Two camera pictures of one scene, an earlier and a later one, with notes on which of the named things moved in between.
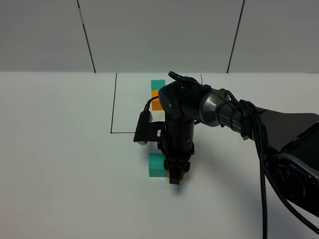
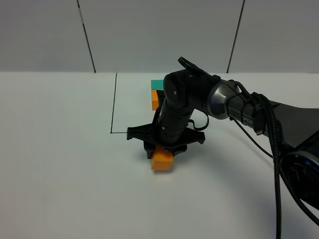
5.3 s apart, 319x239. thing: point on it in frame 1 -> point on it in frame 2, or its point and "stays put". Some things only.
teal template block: (157, 84) stays put
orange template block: (156, 105) stays put
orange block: (186, 176) -> (161, 160)
